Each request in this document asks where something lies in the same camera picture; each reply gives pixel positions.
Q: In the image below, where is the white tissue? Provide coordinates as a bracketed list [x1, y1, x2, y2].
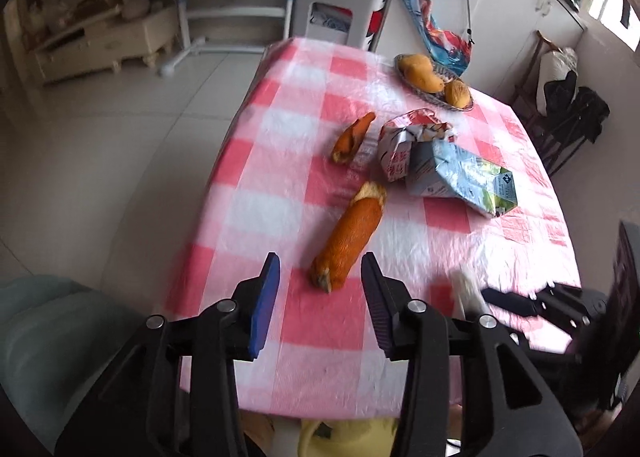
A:
[448, 265, 490, 321]

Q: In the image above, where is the orange peel piece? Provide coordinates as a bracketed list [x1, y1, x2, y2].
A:
[308, 181, 386, 293]
[331, 112, 376, 165]

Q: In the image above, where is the blue milk carton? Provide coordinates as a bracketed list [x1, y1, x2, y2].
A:
[406, 140, 518, 218]

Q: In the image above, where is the red snack wrapper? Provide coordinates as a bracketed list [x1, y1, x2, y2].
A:
[380, 107, 457, 143]

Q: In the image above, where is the small red white carton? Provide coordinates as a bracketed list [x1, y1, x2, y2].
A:
[378, 125, 418, 182]

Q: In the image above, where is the yellow trash bin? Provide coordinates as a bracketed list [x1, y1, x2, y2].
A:
[297, 418, 399, 457]

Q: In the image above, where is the pink checkered tablecloth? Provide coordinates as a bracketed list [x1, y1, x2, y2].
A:
[167, 39, 579, 419]

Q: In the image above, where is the black folded chair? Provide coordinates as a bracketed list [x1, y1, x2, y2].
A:
[530, 70, 611, 177]

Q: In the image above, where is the dark wicker fruit basket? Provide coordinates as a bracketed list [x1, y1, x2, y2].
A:
[394, 54, 474, 112]

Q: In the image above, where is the wooden folding stool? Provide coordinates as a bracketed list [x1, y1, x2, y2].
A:
[508, 29, 561, 117]

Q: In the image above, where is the right yellow mango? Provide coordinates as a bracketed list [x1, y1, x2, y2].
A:
[445, 79, 472, 110]

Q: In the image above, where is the yellow mango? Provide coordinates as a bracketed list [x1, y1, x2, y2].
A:
[398, 54, 445, 94]
[445, 79, 472, 110]

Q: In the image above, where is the left yellow mango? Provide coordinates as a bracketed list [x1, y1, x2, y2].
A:
[398, 54, 445, 94]

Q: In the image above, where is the colourful hanging bag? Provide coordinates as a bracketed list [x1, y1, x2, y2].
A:
[401, 0, 474, 76]

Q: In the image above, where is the cream TV stand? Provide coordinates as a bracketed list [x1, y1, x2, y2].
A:
[27, 6, 178, 86]

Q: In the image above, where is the white plastic stool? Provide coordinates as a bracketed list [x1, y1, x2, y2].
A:
[291, 0, 386, 50]

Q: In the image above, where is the pink kettlebell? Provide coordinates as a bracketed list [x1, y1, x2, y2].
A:
[120, 0, 151, 22]

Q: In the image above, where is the white wall cabinet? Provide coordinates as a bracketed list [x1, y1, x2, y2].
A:
[369, 0, 586, 99]

